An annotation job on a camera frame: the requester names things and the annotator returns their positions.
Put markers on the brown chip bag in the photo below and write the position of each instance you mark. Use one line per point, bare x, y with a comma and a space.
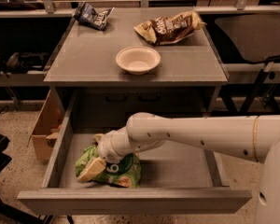
170, 30

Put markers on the black equipment on left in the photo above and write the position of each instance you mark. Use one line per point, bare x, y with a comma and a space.
18, 216

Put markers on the cardboard box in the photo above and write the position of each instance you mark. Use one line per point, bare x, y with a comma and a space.
47, 126

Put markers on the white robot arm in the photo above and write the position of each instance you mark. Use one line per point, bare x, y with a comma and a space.
253, 138

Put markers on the metal shelf rack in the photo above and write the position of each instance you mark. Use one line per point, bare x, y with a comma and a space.
28, 3

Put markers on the blue chip bag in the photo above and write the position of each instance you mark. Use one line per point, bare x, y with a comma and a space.
86, 15

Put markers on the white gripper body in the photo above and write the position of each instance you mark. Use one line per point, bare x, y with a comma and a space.
104, 148

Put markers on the grey cabinet with counter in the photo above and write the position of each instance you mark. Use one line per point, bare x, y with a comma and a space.
96, 44

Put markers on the green rice chip bag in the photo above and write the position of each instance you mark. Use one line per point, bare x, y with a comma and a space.
126, 173

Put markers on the white paper bowl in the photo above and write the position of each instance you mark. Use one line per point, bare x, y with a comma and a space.
138, 60

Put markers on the open grey top drawer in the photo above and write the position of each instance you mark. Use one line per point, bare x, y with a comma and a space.
175, 179

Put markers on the black headphones on shelf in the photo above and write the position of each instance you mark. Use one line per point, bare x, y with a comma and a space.
23, 62

